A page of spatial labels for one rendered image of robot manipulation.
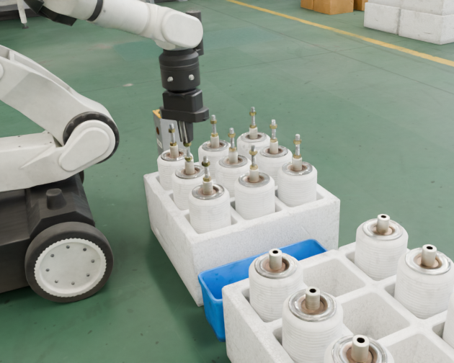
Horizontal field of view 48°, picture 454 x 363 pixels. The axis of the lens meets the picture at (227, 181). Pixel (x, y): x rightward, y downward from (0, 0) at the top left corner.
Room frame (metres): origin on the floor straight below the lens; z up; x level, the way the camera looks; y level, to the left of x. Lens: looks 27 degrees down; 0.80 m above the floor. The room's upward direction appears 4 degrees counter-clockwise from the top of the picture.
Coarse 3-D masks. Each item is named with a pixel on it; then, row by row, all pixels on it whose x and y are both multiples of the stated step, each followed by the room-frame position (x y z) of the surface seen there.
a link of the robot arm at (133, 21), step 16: (48, 0) 0.97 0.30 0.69; (64, 0) 0.96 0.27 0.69; (80, 0) 0.95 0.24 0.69; (96, 0) 0.97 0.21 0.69; (112, 0) 0.99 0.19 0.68; (128, 0) 1.03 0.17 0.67; (48, 16) 0.98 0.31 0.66; (64, 16) 0.98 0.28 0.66; (80, 16) 0.97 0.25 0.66; (96, 16) 0.98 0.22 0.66; (112, 16) 0.99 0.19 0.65; (128, 16) 1.02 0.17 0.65; (144, 16) 1.04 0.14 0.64
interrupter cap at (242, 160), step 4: (224, 156) 1.20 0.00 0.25; (240, 156) 1.20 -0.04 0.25; (244, 156) 1.19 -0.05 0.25; (220, 160) 1.18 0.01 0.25; (224, 160) 1.18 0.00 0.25; (228, 160) 1.19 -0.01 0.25; (240, 160) 1.18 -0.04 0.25; (244, 160) 1.17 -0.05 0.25; (220, 164) 1.16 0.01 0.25; (224, 164) 1.16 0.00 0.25; (228, 164) 1.15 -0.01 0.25; (232, 164) 1.15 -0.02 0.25; (236, 164) 1.15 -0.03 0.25; (240, 164) 1.15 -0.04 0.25; (244, 164) 1.15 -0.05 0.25; (228, 168) 1.14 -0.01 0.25; (232, 168) 1.14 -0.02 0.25
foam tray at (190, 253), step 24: (168, 192) 1.16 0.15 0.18; (168, 216) 1.07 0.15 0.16; (240, 216) 1.02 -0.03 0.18; (264, 216) 1.01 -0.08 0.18; (288, 216) 1.01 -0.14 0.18; (312, 216) 1.04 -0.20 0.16; (336, 216) 1.06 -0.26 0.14; (168, 240) 1.10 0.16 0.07; (192, 240) 0.93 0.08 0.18; (216, 240) 0.94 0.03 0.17; (240, 240) 0.96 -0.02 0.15; (264, 240) 0.99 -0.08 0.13; (288, 240) 1.01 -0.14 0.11; (336, 240) 1.07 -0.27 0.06; (192, 264) 0.93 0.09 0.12; (216, 264) 0.94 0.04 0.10; (192, 288) 0.94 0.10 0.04
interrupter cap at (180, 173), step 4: (180, 168) 1.15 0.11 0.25; (184, 168) 1.15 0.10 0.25; (196, 168) 1.15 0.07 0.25; (200, 168) 1.14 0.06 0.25; (176, 172) 1.13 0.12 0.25; (180, 172) 1.13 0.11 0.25; (184, 172) 1.13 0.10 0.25; (196, 172) 1.13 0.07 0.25; (200, 172) 1.12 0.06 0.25; (204, 172) 1.12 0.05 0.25; (180, 176) 1.10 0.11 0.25; (184, 176) 1.10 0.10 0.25; (188, 176) 1.10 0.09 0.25; (192, 176) 1.10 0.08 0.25; (196, 176) 1.10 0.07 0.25
